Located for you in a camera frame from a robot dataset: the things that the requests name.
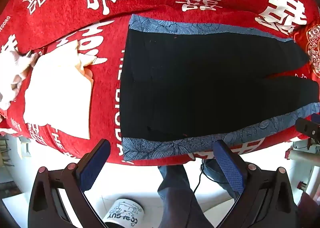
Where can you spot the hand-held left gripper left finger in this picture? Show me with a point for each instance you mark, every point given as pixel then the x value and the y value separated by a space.
pixel 95 165

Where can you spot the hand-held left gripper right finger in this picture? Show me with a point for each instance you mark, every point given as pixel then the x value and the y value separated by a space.
pixel 228 166

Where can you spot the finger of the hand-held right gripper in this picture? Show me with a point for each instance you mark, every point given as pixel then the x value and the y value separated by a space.
pixel 308 127

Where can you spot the black pants with blue trim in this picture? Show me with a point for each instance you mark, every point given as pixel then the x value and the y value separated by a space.
pixel 200 80

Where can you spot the white cartoon print cup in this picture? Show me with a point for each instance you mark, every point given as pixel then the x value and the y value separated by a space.
pixel 123 214

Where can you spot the red gold embroidered pillow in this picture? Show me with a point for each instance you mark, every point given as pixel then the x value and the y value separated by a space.
pixel 312 47

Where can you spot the white folded cloth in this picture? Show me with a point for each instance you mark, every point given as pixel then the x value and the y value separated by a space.
pixel 57 92

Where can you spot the crumpled pale grey cloth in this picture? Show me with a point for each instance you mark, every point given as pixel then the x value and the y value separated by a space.
pixel 12 72

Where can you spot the red printed blanket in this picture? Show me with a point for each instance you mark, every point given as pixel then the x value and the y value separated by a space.
pixel 62 5

